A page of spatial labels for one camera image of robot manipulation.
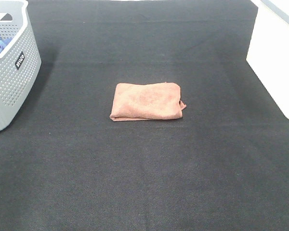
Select brown microfibre towel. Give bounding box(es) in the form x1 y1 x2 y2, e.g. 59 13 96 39
109 82 186 122

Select black table cloth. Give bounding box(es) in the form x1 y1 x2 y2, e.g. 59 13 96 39
0 0 289 231

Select grey perforated laundry basket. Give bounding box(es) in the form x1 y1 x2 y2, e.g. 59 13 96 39
0 0 41 131

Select white plastic bin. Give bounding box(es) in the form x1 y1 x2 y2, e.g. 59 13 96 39
246 0 289 120

